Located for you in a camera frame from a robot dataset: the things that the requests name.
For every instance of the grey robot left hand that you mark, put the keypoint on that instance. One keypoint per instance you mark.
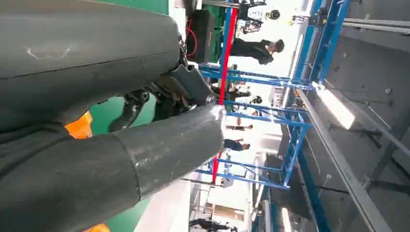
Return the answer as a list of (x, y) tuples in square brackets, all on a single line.
[(80, 48)]

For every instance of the orange drink bottle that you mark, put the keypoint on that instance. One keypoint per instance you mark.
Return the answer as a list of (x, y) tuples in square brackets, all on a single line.
[(79, 126), (97, 228)]

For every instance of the green table mat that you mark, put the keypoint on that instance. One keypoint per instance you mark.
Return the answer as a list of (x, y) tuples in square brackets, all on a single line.
[(109, 112)]

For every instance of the black hard case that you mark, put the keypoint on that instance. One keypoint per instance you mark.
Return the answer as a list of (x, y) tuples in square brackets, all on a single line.
[(200, 35)]

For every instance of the green crate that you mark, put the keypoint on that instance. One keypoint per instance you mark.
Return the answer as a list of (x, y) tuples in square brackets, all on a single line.
[(217, 35)]

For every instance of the person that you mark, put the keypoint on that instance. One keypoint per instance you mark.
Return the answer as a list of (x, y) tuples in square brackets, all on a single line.
[(235, 93), (253, 49), (238, 127), (232, 144), (208, 224)]

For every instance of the blue metal rack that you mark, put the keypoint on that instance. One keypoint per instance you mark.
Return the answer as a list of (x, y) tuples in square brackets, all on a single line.
[(256, 78)]

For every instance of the white robot black head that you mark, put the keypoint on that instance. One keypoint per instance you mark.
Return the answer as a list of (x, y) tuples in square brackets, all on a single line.
[(256, 13)]

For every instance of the white table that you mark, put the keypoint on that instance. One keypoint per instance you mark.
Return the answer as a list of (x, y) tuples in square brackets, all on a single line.
[(163, 211)]

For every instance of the ceiling light fixture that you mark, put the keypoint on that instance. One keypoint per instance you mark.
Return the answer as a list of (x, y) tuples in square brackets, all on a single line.
[(334, 107)]

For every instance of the grey steel ceiling beam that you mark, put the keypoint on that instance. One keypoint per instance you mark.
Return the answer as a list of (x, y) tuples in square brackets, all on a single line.
[(346, 173)]

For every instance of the red post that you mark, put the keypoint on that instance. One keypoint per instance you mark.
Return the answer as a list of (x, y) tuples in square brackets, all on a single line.
[(228, 48)]

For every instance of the blue steel gantry frame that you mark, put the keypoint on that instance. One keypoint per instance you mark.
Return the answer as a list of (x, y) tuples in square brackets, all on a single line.
[(330, 38)]

